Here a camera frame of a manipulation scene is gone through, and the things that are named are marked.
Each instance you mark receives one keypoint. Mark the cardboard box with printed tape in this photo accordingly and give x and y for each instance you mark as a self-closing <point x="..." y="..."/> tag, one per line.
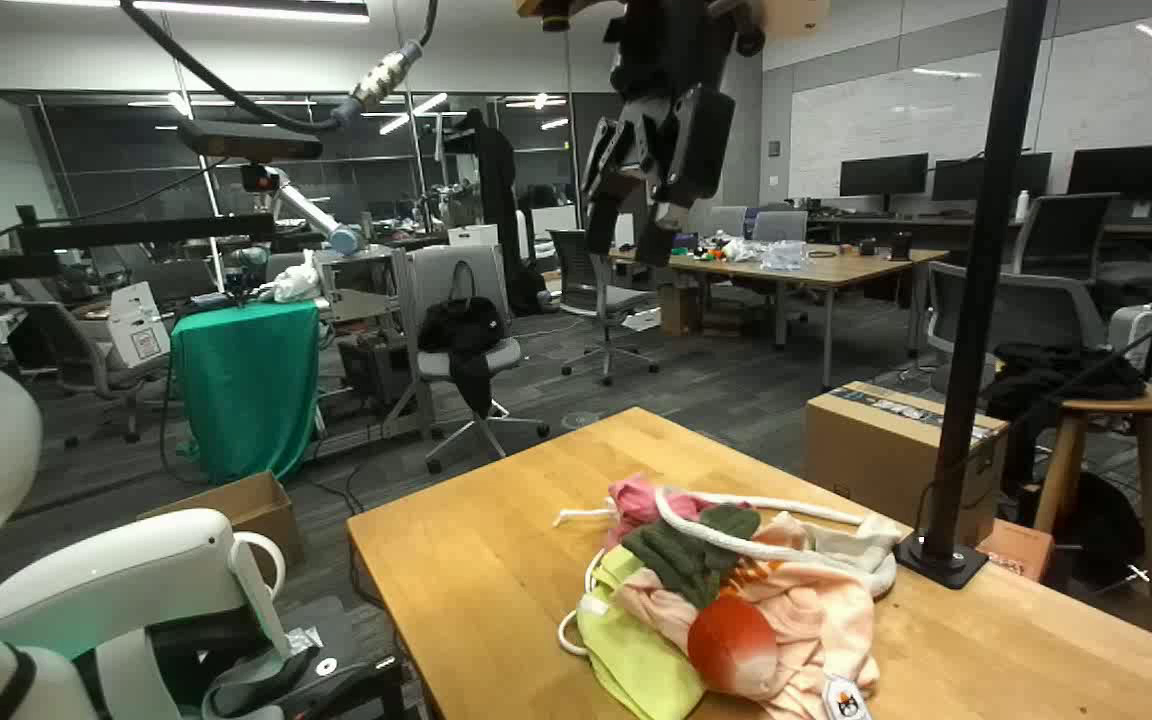
<point x="870" y="453"/>

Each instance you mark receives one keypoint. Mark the grey office chair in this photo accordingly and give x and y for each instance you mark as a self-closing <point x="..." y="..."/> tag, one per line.
<point x="435" y="275"/>

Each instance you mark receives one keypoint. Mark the black office chair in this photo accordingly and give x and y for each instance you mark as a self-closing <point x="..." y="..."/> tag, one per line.
<point x="600" y="302"/>

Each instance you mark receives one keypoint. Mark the black camera boom bar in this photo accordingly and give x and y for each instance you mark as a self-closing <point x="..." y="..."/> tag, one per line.
<point x="137" y="230"/>

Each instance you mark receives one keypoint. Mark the pink cloth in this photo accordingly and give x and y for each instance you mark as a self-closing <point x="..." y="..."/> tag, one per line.
<point x="636" y="505"/>

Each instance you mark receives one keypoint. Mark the yellow-green cloth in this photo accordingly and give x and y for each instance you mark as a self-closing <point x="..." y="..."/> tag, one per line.
<point x="628" y="641"/>

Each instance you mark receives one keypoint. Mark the black jacket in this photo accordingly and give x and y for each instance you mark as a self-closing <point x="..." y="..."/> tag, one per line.
<point x="1058" y="381"/>

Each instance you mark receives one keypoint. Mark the black vertical pole stand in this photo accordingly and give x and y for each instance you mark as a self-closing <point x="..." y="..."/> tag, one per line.
<point x="989" y="265"/>

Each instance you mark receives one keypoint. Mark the red radish plush toy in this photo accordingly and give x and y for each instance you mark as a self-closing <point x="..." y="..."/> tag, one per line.
<point x="735" y="644"/>

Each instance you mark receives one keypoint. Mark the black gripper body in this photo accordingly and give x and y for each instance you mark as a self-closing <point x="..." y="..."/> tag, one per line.
<point x="661" y="54"/>

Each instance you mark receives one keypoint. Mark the black computer monitor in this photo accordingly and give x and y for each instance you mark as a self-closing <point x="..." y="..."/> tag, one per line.
<point x="880" y="172"/>
<point x="1136" y="169"/>
<point x="956" y="176"/>

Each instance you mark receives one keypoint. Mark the black stereo camera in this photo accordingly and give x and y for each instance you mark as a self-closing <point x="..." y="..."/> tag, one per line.
<point x="250" y="141"/>

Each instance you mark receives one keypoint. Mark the black handbag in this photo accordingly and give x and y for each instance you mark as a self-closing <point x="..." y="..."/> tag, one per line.
<point x="461" y="326"/>

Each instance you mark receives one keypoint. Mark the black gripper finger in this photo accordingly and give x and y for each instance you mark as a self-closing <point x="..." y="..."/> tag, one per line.
<point x="709" y="144"/>
<point x="611" y="172"/>

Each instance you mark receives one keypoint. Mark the peach shirt with orange print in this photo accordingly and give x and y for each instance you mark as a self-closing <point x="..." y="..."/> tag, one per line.
<point x="817" y="626"/>

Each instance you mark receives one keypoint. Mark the wooden office desk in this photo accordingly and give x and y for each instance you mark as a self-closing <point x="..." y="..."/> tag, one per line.
<point x="831" y="265"/>

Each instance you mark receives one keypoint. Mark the white paper sign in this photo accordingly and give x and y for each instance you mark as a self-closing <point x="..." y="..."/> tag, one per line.
<point x="137" y="323"/>

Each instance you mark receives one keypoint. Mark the grey mesh chair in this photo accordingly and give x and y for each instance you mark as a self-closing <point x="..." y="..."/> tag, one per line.
<point x="1028" y="314"/>

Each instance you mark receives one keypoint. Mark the wooden stool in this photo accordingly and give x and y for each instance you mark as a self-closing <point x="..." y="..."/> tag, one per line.
<point x="1128" y="403"/>

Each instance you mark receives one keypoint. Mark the small brown cardboard box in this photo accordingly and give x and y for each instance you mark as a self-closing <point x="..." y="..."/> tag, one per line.
<point x="250" y="505"/>

